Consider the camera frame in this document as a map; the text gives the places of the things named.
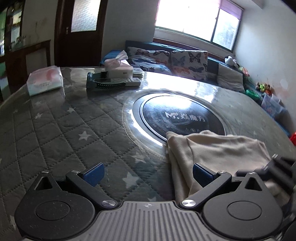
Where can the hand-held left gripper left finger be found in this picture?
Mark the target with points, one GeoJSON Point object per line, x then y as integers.
{"type": "Point", "coordinates": [93, 173]}

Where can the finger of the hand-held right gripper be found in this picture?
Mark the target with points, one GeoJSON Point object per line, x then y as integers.
{"type": "Point", "coordinates": [241, 173]}
{"type": "Point", "coordinates": [275, 163]}

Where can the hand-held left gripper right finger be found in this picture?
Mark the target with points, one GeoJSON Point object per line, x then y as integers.
{"type": "Point", "coordinates": [202, 175]}

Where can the cream sweatshirt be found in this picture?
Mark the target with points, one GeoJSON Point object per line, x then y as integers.
{"type": "Point", "coordinates": [219, 148]}

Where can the red plastic stool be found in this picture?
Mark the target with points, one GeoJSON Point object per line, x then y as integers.
{"type": "Point", "coordinates": [293, 139]}

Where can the clear plastic storage box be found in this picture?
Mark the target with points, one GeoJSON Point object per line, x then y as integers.
{"type": "Point", "coordinates": [271, 105]}

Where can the round black hotplate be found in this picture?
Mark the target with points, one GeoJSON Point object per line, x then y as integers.
{"type": "Point", "coordinates": [175, 115]}

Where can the brown plush bear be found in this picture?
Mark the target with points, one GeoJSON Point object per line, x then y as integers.
{"type": "Point", "coordinates": [268, 89]}

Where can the dark teal tray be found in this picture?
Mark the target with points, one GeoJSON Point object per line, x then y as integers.
{"type": "Point", "coordinates": [91, 83]}

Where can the grey cushion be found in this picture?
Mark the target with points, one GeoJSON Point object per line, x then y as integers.
{"type": "Point", "coordinates": [231, 77]}

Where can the pink green plush toy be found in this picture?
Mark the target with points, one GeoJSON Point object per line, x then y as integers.
{"type": "Point", "coordinates": [244, 71]}

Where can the flat white box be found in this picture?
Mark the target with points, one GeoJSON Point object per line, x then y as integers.
{"type": "Point", "coordinates": [133, 81]}

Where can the white pink tissue pack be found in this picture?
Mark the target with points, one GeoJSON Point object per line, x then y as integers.
{"type": "Point", "coordinates": [45, 80]}

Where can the pink white tissue box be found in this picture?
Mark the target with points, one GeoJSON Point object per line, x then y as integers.
{"type": "Point", "coordinates": [118, 67]}

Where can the panda plush toy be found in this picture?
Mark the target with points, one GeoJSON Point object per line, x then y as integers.
{"type": "Point", "coordinates": [230, 60]}

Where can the butterfly print pillow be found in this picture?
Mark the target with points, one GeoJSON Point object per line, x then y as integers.
{"type": "Point", "coordinates": [187, 62]}
{"type": "Point", "coordinates": [148, 60]}

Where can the dark wooden door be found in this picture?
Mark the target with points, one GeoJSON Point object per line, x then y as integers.
{"type": "Point", "coordinates": [76, 46]}

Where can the dark wooden cabinet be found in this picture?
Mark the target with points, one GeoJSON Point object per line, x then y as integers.
{"type": "Point", "coordinates": [39, 53]}

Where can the dark blue sofa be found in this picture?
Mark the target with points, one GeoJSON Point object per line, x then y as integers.
{"type": "Point", "coordinates": [148, 44]}

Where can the window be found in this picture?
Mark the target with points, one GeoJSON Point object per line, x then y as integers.
{"type": "Point", "coordinates": [185, 16]}

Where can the pink roller blind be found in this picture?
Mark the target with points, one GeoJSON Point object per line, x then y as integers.
{"type": "Point", "coordinates": [231, 8]}

